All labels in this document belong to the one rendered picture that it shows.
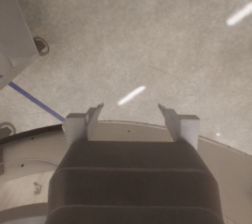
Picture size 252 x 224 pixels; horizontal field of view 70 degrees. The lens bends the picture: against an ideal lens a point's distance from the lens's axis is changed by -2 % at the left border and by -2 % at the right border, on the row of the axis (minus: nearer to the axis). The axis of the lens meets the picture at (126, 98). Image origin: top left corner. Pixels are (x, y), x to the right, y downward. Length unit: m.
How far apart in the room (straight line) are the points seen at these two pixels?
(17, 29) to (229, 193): 0.97
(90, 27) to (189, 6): 0.46
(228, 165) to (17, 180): 0.54
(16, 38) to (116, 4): 0.49
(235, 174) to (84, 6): 0.86
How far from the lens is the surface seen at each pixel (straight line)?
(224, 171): 0.53
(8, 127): 1.69
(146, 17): 0.91
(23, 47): 1.01
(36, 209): 0.46
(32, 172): 0.59
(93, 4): 0.94
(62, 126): 0.62
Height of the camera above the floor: 0.89
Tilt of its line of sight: 51 degrees down
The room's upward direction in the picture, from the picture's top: 168 degrees counter-clockwise
